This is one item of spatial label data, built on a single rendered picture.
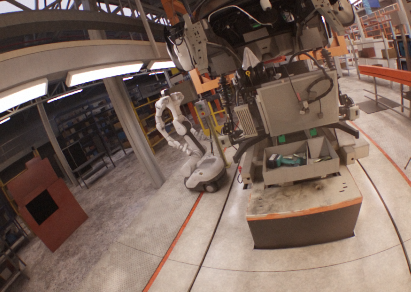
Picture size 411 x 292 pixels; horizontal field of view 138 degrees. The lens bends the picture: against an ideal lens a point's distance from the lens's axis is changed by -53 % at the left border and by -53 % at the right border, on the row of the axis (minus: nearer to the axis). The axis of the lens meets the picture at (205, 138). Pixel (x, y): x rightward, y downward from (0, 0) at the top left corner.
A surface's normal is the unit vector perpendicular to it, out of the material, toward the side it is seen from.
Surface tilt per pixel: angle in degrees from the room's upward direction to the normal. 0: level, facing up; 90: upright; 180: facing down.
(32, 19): 90
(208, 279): 0
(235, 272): 0
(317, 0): 90
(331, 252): 0
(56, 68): 90
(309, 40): 90
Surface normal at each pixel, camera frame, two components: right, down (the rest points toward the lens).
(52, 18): 0.88, -0.20
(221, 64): -0.33, 0.41
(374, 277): -0.35, -0.89
